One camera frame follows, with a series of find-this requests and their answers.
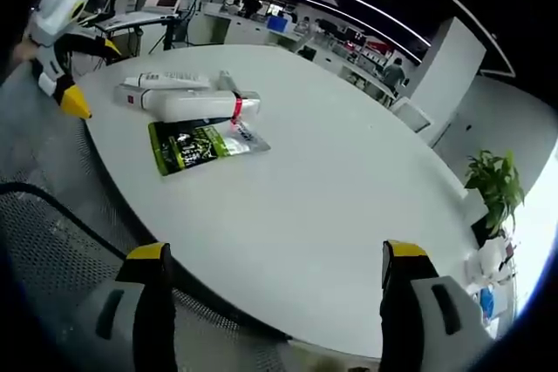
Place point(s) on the green potted plant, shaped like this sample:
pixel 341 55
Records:
pixel 497 184

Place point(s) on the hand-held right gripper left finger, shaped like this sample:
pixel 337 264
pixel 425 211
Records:
pixel 148 302

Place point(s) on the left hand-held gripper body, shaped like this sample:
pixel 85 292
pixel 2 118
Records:
pixel 52 23

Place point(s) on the white skincare tube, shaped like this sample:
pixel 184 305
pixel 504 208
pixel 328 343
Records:
pixel 170 79

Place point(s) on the silver skincare sachet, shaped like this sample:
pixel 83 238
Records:
pixel 248 139

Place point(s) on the small grey skincare tube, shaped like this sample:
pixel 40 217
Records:
pixel 226 81

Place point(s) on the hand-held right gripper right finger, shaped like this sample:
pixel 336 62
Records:
pixel 405 302

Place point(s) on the black mesh office chair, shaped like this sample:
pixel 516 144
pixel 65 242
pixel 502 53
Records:
pixel 52 250

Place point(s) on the white bag with items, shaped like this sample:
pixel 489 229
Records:
pixel 490 267

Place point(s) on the black tripod stand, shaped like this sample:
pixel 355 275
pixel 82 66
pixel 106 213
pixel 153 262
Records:
pixel 170 38

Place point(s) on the white skincare box red mark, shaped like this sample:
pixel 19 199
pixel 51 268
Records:
pixel 131 98

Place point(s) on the large white skincare bottle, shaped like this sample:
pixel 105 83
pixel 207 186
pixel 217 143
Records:
pixel 192 105

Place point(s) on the green skincare packet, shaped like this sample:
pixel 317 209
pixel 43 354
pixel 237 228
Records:
pixel 183 147

